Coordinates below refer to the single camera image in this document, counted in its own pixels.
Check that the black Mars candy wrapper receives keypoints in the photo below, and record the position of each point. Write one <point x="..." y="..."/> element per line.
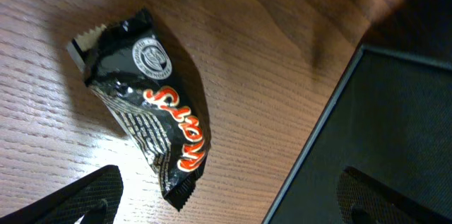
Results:
<point x="127" y="67"/>

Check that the black gift box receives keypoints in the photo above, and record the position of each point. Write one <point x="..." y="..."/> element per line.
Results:
<point x="389" y="117"/>

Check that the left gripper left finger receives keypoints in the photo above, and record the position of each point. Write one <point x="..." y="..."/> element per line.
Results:
<point x="94" y="198"/>

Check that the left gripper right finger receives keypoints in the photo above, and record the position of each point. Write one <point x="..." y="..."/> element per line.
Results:
<point x="363" y="199"/>

